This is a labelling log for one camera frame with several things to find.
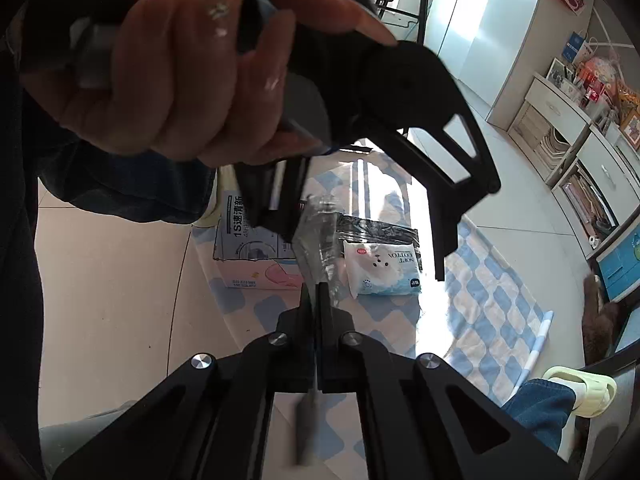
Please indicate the grey black chair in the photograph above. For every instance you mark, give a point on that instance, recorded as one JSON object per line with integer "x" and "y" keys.
{"x": 607, "y": 440}

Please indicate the blue paper bag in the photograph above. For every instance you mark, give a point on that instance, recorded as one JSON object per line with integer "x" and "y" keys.
{"x": 577, "y": 47}

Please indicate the blue white checkered mat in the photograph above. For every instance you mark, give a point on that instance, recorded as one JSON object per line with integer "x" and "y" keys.
{"x": 480, "y": 300}

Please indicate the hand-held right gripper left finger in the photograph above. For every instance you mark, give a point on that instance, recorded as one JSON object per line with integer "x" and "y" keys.
{"x": 300, "y": 330}

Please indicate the glossy black plastic packet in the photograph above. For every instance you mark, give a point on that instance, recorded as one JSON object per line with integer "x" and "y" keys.
{"x": 380, "y": 230}

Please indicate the white tissue pack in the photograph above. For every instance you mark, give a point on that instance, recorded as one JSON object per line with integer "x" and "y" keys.
{"x": 385, "y": 272}

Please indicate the blue cabinet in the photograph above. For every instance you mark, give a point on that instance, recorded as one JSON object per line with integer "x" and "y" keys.
{"x": 620, "y": 265}

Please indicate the cardboard box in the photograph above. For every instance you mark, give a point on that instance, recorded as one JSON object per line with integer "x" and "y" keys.
{"x": 250, "y": 250}

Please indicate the white shelf cabinet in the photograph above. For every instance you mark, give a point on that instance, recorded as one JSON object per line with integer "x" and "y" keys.
{"x": 550, "y": 105}

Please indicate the clear plastic wrapper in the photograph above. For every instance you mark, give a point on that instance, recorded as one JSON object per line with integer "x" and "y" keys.
{"x": 320, "y": 255}

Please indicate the wrapped gift basket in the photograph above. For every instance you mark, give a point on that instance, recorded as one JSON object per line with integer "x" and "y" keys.
{"x": 597, "y": 77}

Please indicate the brown plush toy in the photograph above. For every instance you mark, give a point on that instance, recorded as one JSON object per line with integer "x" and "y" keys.
{"x": 600, "y": 320}

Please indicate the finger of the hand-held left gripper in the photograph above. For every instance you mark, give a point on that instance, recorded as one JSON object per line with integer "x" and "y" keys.
{"x": 435, "y": 190}
{"x": 290, "y": 195}

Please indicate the person's left hand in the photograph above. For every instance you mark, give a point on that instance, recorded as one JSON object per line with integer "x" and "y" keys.
{"x": 175, "y": 85}

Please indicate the person's right leg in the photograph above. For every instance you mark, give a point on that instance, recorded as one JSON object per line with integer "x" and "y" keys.
{"x": 540, "y": 410}

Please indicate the person's right slipper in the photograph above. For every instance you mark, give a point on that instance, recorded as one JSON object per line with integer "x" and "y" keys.
{"x": 590, "y": 385}

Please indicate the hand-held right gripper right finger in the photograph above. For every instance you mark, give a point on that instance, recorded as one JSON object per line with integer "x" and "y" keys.
{"x": 330, "y": 330}

